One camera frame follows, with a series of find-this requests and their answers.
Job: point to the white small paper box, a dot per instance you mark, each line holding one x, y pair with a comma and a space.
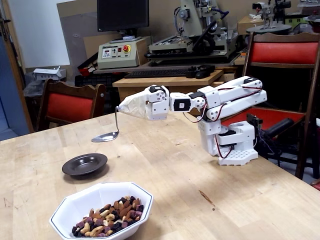
46, 73

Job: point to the dark brown small plate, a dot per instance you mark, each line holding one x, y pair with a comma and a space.
85, 165

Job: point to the mixed nuts heap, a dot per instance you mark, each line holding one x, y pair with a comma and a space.
117, 212

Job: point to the large wooden red chair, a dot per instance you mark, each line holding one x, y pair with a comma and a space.
282, 52

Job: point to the white octagonal bowl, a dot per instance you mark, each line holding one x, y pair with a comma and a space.
75, 207

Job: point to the black computer monitor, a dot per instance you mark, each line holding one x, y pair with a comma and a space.
122, 15

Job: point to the wooden desk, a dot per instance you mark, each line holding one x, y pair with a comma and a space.
132, 83

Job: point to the small wooden red chair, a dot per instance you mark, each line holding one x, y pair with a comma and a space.
70, 106

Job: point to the green box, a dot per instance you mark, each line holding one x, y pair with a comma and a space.
300, 25

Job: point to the beige control box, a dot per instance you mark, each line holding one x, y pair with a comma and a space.
117, 58

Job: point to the black circuit board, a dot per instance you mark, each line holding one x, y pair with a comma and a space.
255, 121

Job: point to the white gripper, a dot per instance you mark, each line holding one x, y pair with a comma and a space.
157, 108

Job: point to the large brown cardboard panel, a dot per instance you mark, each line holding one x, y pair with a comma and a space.
77, 37

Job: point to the grey plastic bag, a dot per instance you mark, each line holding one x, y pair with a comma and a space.
32, 88

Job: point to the red object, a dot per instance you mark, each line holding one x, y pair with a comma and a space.
317, 186

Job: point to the black round table machine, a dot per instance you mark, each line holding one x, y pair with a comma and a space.
270, 28

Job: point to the beige masking tape wrap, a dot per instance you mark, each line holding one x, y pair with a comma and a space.
132, 107

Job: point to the black keyboard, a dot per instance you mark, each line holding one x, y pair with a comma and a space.
155, 73

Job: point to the red and black case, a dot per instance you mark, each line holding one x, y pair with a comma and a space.
86, 70

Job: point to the black plastic crate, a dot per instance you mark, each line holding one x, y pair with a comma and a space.
87, 81

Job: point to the brown cardboard box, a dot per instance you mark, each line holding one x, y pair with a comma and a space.
246, 25

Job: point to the beige milling machine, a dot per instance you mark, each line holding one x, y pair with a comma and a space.
195, 15

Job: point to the bent metal spoon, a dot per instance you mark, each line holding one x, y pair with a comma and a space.
105, 138

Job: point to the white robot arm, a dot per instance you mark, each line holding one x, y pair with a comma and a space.
237, 100

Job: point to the black computer mouse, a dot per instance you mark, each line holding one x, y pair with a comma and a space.
203, 75

